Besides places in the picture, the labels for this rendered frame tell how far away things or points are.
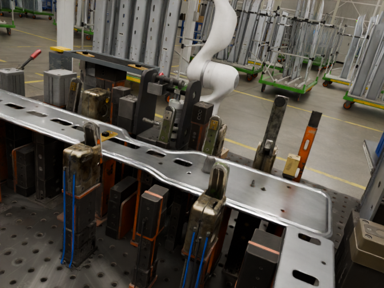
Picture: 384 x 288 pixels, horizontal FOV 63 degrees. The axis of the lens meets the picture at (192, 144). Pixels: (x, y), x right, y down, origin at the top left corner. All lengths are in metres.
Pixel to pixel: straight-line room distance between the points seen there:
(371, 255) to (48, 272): 0.77
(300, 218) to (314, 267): 0.16
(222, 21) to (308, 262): 1.02
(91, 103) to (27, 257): 0.52
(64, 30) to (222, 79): 3.73
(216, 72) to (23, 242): 0.93
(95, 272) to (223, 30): 1.02
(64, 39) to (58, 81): 3.67
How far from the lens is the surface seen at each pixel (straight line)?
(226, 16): 1.41
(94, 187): 0.88
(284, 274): 0.62
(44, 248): 1.05
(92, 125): 0.81
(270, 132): 0.94
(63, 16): 4.87
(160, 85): 1.05
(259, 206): 0.77
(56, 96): 1.26
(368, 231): 0.72
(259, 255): 0.66
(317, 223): 0.79
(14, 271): 1.00
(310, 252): 0.69
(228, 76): 1.36
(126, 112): 1.13
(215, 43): 1.40
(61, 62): 1.48
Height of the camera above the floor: 1.39
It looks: 23 degrees down
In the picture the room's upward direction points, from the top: 10 degrees clockwise
